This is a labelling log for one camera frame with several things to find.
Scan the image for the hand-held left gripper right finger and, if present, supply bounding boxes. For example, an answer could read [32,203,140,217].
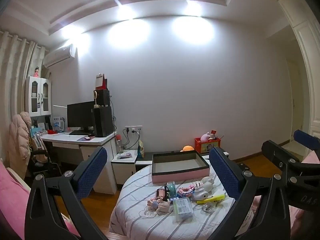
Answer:
[209,146,292,240]

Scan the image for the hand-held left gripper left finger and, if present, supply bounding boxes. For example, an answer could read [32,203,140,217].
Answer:
[24,146,108,240]

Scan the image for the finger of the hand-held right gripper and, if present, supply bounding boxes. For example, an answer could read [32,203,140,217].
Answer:
[261,140,305,188]
[293,129,320,155]

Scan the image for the white animal toy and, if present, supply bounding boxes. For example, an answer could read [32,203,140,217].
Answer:
[191,176,215,202]

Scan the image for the pink toy block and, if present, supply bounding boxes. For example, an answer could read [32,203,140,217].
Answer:
[177,185,195,198]

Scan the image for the pink cardboard box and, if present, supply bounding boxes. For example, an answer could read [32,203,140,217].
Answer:
[151,150,210,183]

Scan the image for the white plastic case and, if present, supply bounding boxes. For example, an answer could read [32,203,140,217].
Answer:
[173,197,195,222]

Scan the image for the teal round case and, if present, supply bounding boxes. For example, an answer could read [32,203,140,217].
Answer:
[166,182,177,202]

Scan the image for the small doll figurine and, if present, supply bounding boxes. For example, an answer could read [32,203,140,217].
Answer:
[146,196,172,215]

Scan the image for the pink quilted cloth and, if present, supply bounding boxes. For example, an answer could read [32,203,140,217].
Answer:
[289,151,320,230]

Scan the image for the white nightstand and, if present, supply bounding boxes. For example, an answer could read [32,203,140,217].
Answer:
[111,149,140,188]

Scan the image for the red toy crate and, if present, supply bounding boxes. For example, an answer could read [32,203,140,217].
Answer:
[194,137,222,154]

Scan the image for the white desk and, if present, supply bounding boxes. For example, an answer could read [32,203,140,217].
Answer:
[40,131,118,193]

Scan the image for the cream door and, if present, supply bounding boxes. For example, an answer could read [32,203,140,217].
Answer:
[286,59,302,144]

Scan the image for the water bottle with orange cap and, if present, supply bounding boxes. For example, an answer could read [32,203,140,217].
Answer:
[115,134,124,153]

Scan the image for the black office chair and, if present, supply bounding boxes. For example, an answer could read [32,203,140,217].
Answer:
[26,147,63,179]

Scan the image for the black computer tower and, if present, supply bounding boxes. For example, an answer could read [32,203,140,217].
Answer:
[93,106,114,137]

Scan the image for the yellow snack bag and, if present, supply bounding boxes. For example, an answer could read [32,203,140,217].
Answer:
[137,140,146,159]

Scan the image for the black computer monitor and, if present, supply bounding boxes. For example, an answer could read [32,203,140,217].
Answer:
[67,101,95,135]

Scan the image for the blue and white box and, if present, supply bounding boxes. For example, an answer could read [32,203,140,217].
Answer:
[52,116,65,132]

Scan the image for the black speaker box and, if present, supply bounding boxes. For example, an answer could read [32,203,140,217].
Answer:
[94,89,110,107]

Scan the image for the striped white quilt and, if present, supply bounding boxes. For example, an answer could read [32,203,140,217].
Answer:
[109,155,253,240]

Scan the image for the pink fleece blanket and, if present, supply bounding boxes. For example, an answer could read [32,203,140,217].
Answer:
[0,159,80,240]

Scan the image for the pink padded coat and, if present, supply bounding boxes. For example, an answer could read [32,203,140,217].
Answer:
[9,111,32,180]

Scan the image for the white wardrobe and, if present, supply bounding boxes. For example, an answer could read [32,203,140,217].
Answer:
[277,0,320,155]

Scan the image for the red and white calendar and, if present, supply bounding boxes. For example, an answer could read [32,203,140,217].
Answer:
[95,73,108,90]

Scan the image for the white glass door cabinet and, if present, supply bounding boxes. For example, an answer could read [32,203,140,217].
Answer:
[24,76,52,117]

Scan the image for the cream curtain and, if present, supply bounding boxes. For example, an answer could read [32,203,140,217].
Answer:
[0,30,49,160]

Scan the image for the white air conditioner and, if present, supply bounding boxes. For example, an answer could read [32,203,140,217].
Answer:
[42,44,77,68]

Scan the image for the black power cables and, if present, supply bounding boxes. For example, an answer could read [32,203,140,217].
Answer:
[122,129,141,150]

